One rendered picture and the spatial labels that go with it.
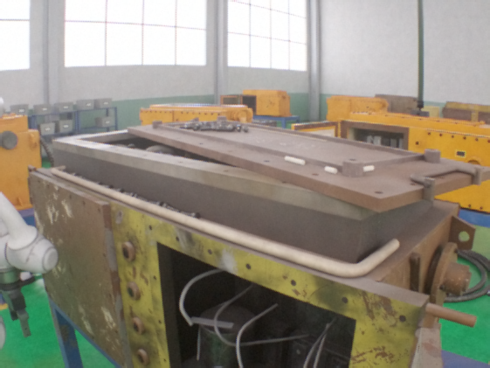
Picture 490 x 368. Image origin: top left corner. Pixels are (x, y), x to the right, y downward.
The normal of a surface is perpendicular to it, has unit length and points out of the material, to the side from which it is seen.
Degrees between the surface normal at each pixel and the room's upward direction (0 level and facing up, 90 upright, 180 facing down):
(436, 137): 90
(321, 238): 90
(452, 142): 90
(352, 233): 90
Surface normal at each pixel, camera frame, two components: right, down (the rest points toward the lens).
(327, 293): -0.67, 0.18
